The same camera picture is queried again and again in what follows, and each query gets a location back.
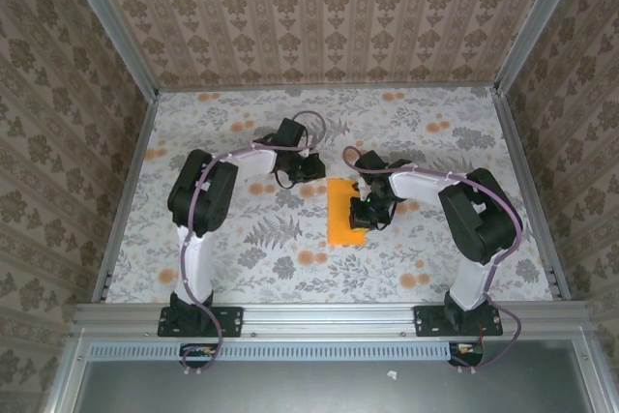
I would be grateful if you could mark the orange cloth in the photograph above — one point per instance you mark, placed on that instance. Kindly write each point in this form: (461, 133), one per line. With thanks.
(338, 210)

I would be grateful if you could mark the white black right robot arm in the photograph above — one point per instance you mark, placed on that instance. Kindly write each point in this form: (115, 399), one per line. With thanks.
(471, 277)

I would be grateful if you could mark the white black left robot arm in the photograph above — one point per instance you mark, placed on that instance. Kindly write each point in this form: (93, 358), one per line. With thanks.
(198, 268)

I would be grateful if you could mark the floral patterned table cover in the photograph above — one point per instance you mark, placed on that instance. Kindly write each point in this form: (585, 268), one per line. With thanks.
(309, 277)

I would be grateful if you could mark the grey metal panel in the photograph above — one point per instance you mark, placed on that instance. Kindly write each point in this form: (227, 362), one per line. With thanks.
(309, 389)

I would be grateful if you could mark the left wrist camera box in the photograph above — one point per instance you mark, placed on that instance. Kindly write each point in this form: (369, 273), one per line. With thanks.
(291, 132)

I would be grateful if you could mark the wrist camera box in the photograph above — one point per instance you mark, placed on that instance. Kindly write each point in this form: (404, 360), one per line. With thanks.
(371, 162)
(291, 132)

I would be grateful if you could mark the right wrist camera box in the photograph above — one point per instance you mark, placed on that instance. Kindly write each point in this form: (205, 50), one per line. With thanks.
(371, 162)

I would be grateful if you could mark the aluminium mounting rail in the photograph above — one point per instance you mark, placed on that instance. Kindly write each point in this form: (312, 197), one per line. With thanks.
(329, 318)

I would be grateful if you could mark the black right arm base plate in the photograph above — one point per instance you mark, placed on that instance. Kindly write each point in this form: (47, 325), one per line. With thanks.
(428, 322)

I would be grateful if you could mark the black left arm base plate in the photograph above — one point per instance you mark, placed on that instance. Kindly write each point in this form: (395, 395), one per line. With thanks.
(227, 322)

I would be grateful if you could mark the aluminium side rail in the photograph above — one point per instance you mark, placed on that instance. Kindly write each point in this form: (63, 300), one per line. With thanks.
(518, 152)
(139, 152)

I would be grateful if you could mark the aluminium corner post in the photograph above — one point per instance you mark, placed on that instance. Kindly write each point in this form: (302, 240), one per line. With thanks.
(115, 21)
(535, 21)

